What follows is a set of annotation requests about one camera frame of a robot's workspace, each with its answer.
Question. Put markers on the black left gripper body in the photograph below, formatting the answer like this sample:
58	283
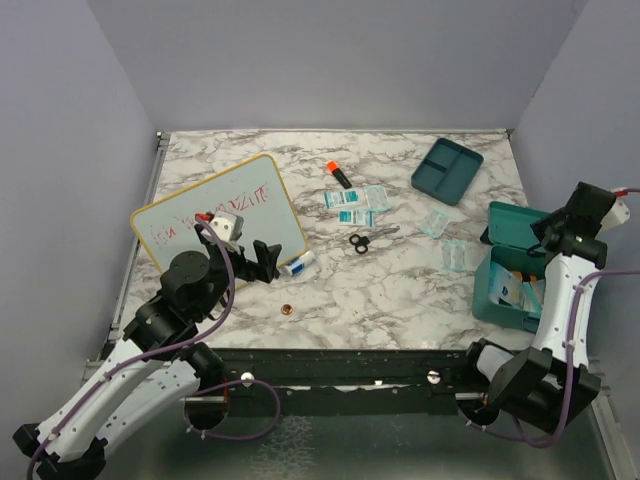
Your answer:
223	283

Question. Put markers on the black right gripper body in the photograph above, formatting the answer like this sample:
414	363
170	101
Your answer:
541	227

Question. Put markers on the white blue tube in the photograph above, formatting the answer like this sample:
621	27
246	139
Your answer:
299	264

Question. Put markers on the teal wipe packet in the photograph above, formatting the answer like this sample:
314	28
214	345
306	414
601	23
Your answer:
340	199
358	217

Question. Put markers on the large blue bandage packet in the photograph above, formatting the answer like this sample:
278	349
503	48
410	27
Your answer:
505	289

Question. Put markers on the white dressing packet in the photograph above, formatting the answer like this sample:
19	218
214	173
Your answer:
377	198

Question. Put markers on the amber medicine bottle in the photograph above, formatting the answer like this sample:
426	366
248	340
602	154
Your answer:
524	277

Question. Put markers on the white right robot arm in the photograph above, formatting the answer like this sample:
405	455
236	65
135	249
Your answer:
547	383

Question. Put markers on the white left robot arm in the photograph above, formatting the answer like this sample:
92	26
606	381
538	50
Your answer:
161	358

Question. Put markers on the teal medicine box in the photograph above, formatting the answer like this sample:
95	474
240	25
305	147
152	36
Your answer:
509	235

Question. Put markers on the yellow framed whiteboard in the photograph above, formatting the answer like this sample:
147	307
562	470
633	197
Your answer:
253	190

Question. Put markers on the orange black highlighter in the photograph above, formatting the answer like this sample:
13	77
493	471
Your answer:
339	175

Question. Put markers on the small clear teal packet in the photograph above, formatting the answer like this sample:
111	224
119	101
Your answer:
434	224

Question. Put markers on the blue divided tray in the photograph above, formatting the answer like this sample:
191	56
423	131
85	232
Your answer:
446	171

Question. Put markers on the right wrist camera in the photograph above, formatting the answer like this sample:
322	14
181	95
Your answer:
619	213

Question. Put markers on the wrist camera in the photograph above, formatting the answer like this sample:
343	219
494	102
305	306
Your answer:
226	226
619	213

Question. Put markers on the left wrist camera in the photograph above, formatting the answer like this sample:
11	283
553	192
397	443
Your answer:
226	226

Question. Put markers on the black handled scissors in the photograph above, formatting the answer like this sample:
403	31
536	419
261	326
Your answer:
361	242

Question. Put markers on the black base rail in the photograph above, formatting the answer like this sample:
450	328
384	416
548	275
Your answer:
260	383

